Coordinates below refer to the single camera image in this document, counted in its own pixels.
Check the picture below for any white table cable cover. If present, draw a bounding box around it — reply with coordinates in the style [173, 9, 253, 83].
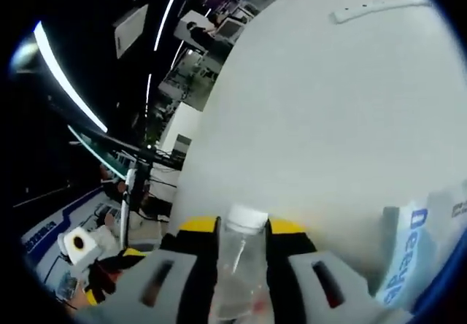
[329, 0, 432, 25]

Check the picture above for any white printed board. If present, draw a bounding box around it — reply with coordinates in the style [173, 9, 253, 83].
[20, 187, 123, 298]

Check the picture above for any person's left hand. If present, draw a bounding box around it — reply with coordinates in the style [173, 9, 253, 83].
[66, 283, 90, 312]

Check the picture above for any ceiling air conditioner unit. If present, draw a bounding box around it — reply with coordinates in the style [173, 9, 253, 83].
[112, 4, 150, 61]

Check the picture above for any clear plastic bag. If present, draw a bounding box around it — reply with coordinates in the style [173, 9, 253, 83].
[374, 188, 467, 312]

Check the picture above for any long curved ceiling light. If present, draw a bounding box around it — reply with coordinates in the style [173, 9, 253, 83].
[32, 20, 109, 134]

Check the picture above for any clear plastic bottle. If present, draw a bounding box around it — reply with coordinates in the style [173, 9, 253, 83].
[209, 204, 275, 324]

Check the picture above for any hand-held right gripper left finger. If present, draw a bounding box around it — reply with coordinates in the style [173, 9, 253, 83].
[77, 215, 223, 324]

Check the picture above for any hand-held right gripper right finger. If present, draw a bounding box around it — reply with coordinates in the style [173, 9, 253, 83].
[263, 217, 414, 324]

